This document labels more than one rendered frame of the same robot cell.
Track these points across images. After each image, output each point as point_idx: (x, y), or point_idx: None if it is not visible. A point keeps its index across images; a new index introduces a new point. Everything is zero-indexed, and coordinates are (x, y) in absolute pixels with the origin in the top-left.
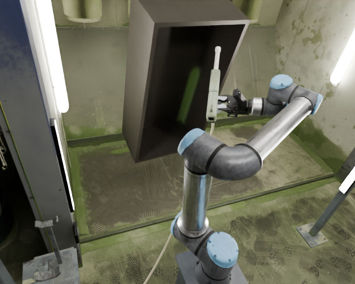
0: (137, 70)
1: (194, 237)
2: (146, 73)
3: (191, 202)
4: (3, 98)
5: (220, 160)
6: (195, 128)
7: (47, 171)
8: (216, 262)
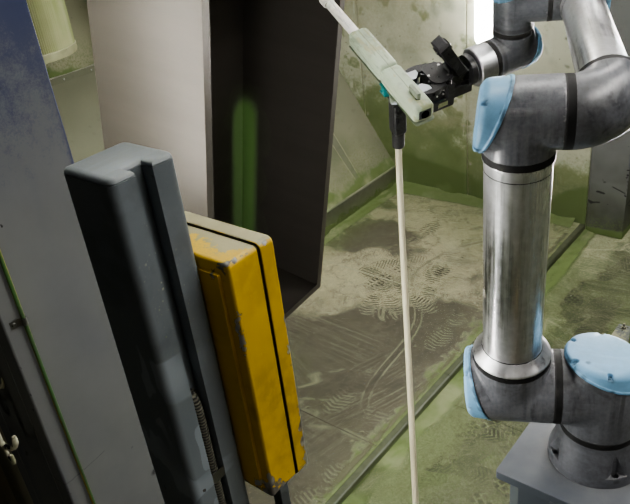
0: (157, 123)
1: (540, 372)
2: (201, 108)
3: (527, 264)
4: None
5: (593, 93)
6: (488, 78)
7: (120, 420)
8: (618, 389)
